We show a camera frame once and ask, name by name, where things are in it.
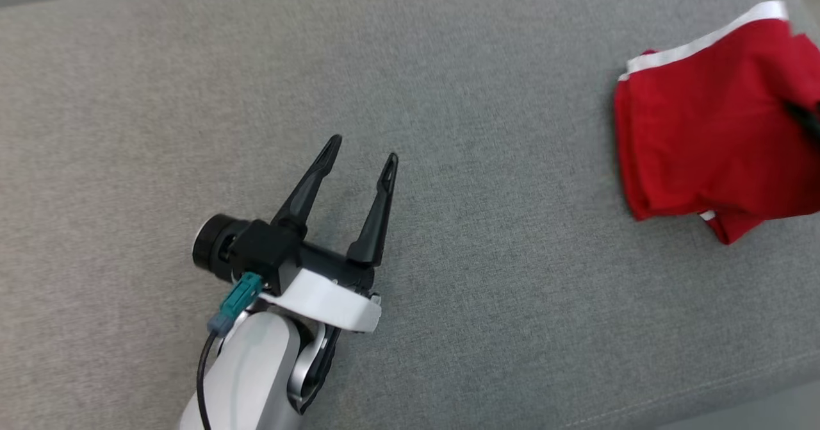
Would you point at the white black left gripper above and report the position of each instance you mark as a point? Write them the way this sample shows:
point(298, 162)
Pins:
point(333, 302)

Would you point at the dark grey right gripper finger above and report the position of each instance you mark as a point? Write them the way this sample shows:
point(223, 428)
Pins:
point(806, 119)

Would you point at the red garment with white trim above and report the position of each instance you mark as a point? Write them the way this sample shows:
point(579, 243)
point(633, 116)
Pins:
point(698, 129)

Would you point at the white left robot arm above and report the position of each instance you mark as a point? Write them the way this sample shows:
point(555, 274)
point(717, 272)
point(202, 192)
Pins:
point(250, 366)

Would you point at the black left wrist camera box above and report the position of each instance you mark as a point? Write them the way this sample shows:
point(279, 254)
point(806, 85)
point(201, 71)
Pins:
point(266, 254)

